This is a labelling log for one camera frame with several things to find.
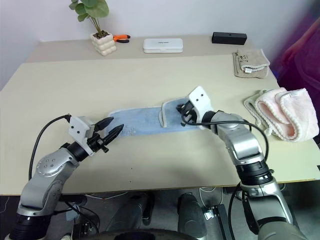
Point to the black box under table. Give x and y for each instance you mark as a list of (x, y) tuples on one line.
[(220, 220)]

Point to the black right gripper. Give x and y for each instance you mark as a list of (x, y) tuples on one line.
[(189, 111)]

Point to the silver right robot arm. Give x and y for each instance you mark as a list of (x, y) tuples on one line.
[(240, 142)]

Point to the pink fluffy towel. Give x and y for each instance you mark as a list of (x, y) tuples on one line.
[(297, 112)]

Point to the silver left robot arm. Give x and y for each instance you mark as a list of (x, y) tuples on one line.
[(47, 165)]

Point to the light blue towel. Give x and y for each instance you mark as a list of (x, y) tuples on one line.
[(145, 120)]

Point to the beige folded towel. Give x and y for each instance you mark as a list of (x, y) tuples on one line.
[(250, 61)]

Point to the pale green towel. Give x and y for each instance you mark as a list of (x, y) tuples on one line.
[(251, 105)]

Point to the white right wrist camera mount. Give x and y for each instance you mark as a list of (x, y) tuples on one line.
[(200, 100)]

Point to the white flat case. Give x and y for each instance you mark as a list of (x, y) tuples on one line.
[(163, 45)]

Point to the person in purple clothing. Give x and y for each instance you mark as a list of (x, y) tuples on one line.
[(305, 62)]

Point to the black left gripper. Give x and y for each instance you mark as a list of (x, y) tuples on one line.
[(98, 142)]

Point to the black rectangular box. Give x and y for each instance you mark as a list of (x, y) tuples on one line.
[(228, 38)]

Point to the dark rounded grey shape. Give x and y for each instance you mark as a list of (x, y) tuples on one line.
[(190, 215), (130, 212)]

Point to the dark curved rim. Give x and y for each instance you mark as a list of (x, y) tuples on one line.
[(147, 234)]

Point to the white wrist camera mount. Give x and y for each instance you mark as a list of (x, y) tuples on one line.
[(77, 127), (200, 100)]

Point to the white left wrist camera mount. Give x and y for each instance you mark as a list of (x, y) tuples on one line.
[(77, 127)]

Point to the white bubbled plant pot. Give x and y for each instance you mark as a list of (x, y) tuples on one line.
[(103, 45)]

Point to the green leafy plant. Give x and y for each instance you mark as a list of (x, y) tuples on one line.
[(93, 10)]

